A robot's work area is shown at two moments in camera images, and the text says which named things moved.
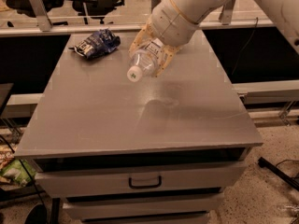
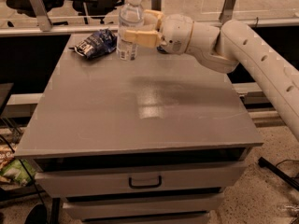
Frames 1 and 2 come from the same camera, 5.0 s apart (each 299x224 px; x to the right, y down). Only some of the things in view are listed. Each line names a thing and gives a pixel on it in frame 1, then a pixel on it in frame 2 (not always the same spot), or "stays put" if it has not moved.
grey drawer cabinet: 159,149 stays put
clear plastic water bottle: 144,61 to 131,21
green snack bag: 15,171 stays put
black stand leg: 284,175 stays put
